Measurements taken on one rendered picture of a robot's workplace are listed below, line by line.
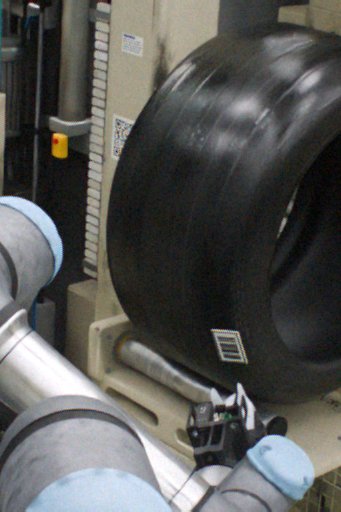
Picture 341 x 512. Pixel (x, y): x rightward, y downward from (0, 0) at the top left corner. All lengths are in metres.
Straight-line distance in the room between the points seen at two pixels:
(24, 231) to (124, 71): 0.72
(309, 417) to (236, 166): 0.60
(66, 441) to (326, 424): 1.28
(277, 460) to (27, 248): 0.35
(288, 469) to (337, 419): 0.78
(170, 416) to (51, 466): 1.13
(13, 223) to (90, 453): 0.57
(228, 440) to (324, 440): 0.54
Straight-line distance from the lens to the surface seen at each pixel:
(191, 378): 2.02
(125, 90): 2.11
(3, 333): 1.32
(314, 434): 2.13
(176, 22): 2.05
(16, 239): 1.42
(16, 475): 0.93
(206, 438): 1.62
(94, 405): 0.97
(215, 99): 1.81
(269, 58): 1.84
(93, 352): 2.12
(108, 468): 0.89
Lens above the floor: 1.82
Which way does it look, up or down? 21 degrees down
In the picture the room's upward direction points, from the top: 4 degrees clockwise
